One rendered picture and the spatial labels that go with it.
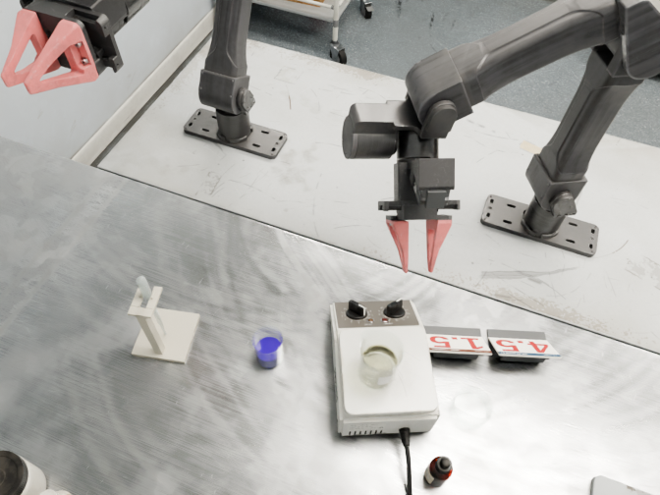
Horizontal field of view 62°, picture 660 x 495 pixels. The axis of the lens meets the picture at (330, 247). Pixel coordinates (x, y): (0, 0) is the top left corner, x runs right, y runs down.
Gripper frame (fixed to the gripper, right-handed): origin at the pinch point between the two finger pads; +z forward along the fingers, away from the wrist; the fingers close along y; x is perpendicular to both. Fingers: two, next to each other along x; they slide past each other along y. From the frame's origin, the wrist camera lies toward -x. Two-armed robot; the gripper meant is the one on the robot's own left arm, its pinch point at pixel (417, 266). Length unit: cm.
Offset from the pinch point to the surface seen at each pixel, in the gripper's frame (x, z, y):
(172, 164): 32, -17, -40
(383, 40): 214, -90, 30
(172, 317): 9.5, 8.2, -36.0
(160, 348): 4.2, 11.5, -36.6
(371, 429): -5.0, 20.9, -7.4
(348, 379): -5.9, 13.7, -10.5
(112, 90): 160, -55, -91
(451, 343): 3.8, 12.1, 5.8
